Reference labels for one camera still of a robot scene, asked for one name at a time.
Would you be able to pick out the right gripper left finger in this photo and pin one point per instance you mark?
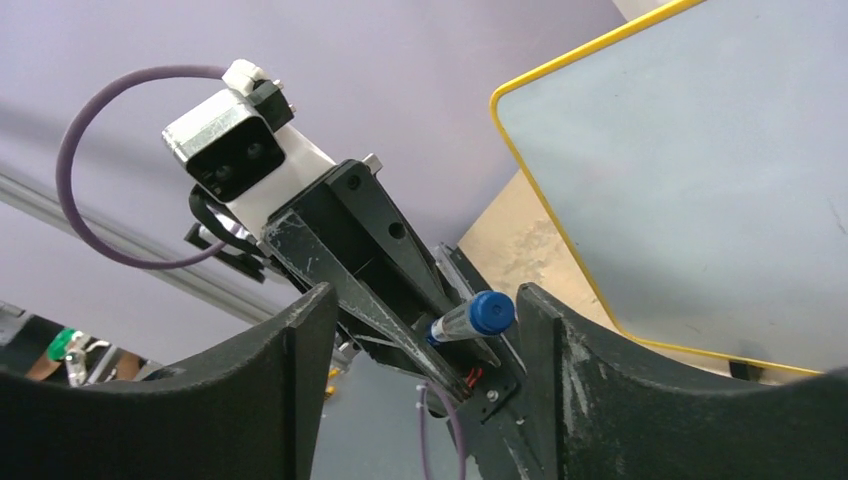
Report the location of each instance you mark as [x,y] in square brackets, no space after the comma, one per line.
[247,408]

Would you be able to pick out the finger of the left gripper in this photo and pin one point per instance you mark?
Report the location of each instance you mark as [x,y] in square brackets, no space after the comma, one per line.
[373,239]
[297,247]

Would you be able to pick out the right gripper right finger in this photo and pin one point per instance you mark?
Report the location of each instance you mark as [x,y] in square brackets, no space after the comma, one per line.
[605,407]

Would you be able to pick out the blue marker cap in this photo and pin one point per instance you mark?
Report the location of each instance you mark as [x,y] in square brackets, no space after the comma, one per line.
[491,312]

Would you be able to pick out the yellow framed whiteboard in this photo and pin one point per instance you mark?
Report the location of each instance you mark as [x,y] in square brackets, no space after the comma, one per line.
[694,161]

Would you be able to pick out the whiteboard marker pen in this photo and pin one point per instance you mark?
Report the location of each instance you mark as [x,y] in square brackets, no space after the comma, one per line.
[453,326]

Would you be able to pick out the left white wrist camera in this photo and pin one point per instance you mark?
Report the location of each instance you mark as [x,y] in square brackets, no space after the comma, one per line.
[241,147]

